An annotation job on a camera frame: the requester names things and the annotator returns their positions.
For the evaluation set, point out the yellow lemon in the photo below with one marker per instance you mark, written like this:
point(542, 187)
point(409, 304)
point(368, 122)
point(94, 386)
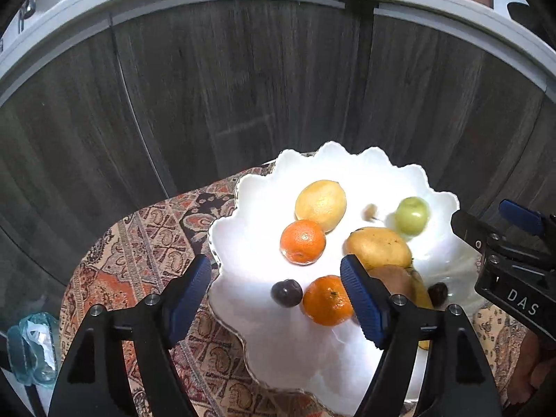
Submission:
point(320, 206)

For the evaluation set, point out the white scalloped bowl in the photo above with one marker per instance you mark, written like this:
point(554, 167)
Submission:
point(260, 247)

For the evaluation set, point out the dark plum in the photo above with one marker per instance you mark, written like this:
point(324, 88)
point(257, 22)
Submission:
point(286, 293)
point(438, 294)

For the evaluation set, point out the brown kiwi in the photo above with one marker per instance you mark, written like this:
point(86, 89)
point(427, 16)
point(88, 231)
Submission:
point(395, 282)

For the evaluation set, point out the small brown round fruit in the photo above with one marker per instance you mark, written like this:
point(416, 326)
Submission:
point(370, 212)

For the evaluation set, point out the small orange mandarin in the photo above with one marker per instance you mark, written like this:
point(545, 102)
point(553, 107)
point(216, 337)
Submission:
point(325, 302)

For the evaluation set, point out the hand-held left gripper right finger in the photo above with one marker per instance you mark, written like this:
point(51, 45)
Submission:
point(362, 299)

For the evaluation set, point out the large orange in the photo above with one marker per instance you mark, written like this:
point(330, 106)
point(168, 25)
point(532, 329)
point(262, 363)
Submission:
point(302, 243)

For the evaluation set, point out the patterned paisley tablecloth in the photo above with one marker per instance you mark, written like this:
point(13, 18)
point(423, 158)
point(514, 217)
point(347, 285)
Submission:
point(143, 247)

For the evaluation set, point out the person's right hand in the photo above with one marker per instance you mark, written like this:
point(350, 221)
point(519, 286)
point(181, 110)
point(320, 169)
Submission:
point(530, 369)

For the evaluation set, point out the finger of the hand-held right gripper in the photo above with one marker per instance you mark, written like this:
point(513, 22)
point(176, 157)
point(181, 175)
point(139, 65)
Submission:
point(521, 217)
point(471, 230)

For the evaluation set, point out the speckled yellow banana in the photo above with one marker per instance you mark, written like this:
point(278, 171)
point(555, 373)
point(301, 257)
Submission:
point(378, 247)

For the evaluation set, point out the green apple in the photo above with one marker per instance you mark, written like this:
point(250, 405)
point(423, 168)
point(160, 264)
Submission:
point(411, 216)

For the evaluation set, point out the teal glass dish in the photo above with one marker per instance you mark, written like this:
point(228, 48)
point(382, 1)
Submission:
point(32, 352)

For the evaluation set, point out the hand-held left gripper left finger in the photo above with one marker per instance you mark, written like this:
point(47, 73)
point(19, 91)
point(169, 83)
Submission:
point(186, 299)

